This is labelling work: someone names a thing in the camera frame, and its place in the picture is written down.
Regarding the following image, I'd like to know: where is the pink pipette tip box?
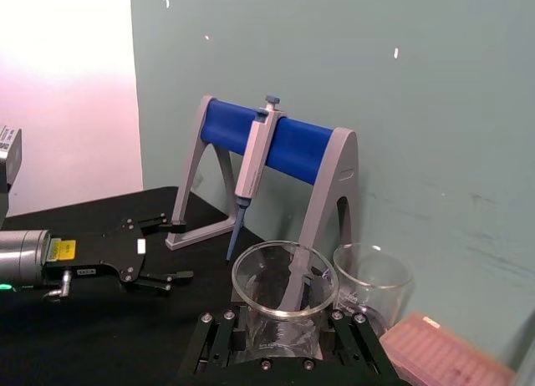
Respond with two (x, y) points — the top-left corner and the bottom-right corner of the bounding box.
(379, 312), (516, 386)

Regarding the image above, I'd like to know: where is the clear glass beaker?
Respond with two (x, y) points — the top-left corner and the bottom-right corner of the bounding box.
(232, 239), (339, 363)
(333, 242), (415, 338)

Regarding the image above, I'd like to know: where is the dark cable with silver plug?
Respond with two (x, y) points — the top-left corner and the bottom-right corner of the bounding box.
(41, 270), (74, 303)

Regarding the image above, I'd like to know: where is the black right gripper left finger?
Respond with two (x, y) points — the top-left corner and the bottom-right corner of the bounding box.
(180, 308), (248, 386)

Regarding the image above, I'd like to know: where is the black table cloth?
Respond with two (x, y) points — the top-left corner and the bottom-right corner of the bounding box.
(0, 185), (405, 386)

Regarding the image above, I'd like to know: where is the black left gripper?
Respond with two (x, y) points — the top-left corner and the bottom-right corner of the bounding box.
(43, 213), (195, 297)

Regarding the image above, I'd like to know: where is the grey and blue pipette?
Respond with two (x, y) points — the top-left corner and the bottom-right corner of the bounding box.
(225, 94), (281, 262)

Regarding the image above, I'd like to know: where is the grey stand with blue roller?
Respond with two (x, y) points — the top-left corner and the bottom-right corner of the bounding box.
(166, 94), (359, 312)

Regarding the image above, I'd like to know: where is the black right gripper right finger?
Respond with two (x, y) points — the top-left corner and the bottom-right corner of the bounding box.
(317, 309), (405, 386)

